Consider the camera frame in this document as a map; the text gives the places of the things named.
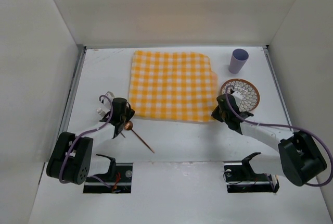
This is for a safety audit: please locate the right aluminium table rail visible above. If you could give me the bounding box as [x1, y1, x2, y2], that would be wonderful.
[263, 45, 292, 126]

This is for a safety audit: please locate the left aluminium table rail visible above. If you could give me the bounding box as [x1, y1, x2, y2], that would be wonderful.
[50, 44, 86, 162]

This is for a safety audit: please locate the metal fork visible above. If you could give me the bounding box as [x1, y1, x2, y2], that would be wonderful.
[96, 108, 106, 118]

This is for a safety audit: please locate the yellow white checkered cloth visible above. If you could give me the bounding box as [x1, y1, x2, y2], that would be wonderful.
[129, 51, 217, 122]

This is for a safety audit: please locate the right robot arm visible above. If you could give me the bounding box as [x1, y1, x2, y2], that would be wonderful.
[212, 93, 332, 186]

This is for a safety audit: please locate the lilac plastic cup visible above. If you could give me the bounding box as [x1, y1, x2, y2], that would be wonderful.
[228, 48, 249, 74]

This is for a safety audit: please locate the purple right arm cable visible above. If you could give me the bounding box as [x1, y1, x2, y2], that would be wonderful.
[224, 85, 333, 188]

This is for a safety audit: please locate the aluminium table rail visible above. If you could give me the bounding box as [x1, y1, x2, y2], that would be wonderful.
[263, 45, 292, 126]
[50, 44, 86, 162]

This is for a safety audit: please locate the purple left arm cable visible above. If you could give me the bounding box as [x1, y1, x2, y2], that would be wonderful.
[58, 94, 115, 188]

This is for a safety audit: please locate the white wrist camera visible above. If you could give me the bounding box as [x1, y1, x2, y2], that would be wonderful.
[99, 91, 114, 106]
[231, 91, 243, 103]

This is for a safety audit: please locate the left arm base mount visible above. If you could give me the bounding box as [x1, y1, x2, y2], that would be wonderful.
[83, 163, 133, 194]

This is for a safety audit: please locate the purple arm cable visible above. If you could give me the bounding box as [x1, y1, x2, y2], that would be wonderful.
[224, 85, 333, 188]
[58, 94, 115, 188]

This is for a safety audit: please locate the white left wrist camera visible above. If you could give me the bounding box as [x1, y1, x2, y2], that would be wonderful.
[99, 91, 114, 106]

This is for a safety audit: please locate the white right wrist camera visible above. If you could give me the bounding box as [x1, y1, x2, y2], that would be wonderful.
[231, 91, 243, 103]

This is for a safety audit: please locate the floral patterned ceramic plate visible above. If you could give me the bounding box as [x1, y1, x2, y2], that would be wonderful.
[220, 78, 260, 111]

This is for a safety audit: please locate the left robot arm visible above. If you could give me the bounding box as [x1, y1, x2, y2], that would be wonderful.
[46, 93, 135, 185]

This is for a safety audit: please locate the copper spoon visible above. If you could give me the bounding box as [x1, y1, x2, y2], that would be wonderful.
[124, 121, 155, 154]

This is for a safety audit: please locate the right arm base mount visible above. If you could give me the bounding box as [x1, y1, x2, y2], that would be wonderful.
[223, 162, 280, 193]

